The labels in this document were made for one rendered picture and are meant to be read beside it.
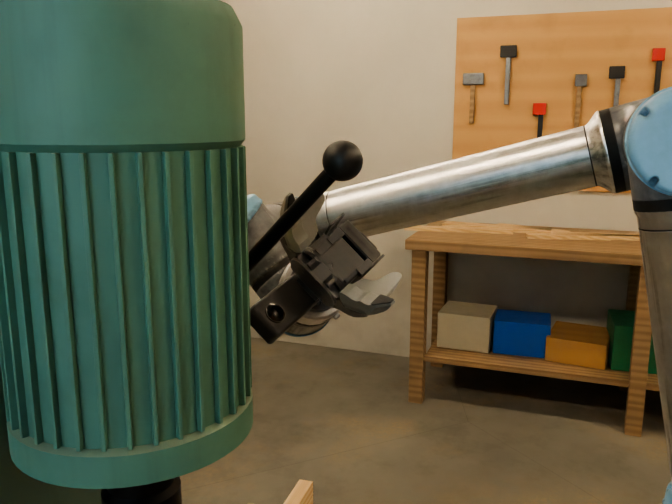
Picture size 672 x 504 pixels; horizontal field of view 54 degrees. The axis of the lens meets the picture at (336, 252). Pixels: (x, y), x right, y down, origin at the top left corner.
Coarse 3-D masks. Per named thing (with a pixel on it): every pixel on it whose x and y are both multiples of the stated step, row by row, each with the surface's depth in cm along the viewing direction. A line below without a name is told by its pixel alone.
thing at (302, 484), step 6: (300, 480) 91; (306, 480) 91; (300, 486) 89; (306, 486) 89; (312, 486) 90; (294, 492) 88; (300, 492) 88; (306, 492) 88; (312, 492) 91; (288, 498) 87; (294, 498) 87; (300, 498) 87; (306, 498) 88; (312, 498) 91
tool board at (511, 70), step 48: (480, 48) 350; (528, 48) 342; (576, 48) 334; (624, 48) 327; (480, 96) 355; (528, 96) 346; (576, 96) 336; (624, 96) 331; (480, 144) 360; (624, 192) 339
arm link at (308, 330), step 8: (288, 264) 92; (280, 272) 92; (272, 280) 92; (264, 288) 93; (272, 288) 92; (328, 320) 90; (296, 328) 92; (304, 328) 91; (312, 328) 91; (320, 328) 96; (296, 336) 98
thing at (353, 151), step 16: (336, 144) 55; (352, 144) 55; (336, 160) 54; (352, 160) 54; (320, 176) 56; (336, 176) 55; (352, 176) 55; (304, 192) 57; (320, 192) 57; (288, 208) 58; (304, 208) 57; (288, 224) 58; (272, 240) 59; (256, 256) 59
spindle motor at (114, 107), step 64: (0, 0) 37; (64, 0) 36; (128, 0) 37; (192, 0) 39; (0, 64) 37; (64, 64) 36; (128, 64) 37; (192, 64) 39; (0, 128) 38; (64, 128) 37; (128, 128) 38; (192, 128) 40; (0, 192) 40; (64, 192) 38; (128, 192) 39; (192, 192) 41; (0, 256) 42; (64, 256) 39; (128, 256) 40; (192, 256) 41; (0, 320) 43; (64, 320) 40; (128, 320) 40; (192, 320) 43; (64, 384) 41; (128, 384) 41; (192, 384) 43; (64, 448) 42; (128, 448) 41; (192, 448) 43
